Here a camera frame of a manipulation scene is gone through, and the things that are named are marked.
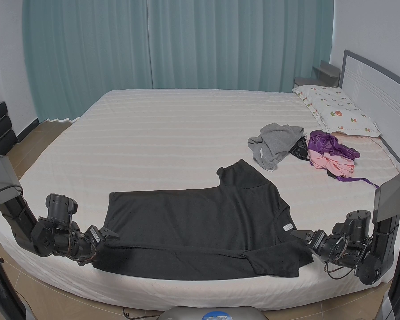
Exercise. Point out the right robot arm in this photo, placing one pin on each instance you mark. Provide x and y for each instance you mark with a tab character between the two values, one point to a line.
383	245

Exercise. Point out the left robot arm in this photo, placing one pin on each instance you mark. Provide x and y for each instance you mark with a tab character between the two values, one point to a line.
20	222

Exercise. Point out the purple garment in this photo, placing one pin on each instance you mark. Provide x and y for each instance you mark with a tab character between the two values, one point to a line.
323	142

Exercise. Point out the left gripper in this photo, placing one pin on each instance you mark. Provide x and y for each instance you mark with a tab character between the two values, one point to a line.
85	245

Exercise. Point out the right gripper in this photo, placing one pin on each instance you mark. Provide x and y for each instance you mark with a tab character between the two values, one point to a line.
326	247

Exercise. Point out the blue-green curtain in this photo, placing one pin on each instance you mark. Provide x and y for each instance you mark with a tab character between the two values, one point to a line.
86	45
236	32

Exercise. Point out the black T-shirt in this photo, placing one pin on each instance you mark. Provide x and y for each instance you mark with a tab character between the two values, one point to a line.
193	222

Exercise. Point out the black patterned garment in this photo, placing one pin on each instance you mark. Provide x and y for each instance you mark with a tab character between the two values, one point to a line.
299	149

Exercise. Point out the pink garment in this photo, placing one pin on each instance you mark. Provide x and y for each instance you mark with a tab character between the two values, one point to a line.
326	162

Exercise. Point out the bed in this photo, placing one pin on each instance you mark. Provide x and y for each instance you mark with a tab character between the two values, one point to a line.
170	138

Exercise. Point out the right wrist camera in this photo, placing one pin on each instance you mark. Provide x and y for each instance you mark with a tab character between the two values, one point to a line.
338	229

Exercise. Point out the white printed pillow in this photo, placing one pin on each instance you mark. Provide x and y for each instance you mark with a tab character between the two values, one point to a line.
336	112

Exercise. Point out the grey bedside table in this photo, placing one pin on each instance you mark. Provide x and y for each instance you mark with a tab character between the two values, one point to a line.
316	77

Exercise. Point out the grey garment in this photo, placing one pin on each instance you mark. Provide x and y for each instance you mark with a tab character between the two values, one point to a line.
273	142

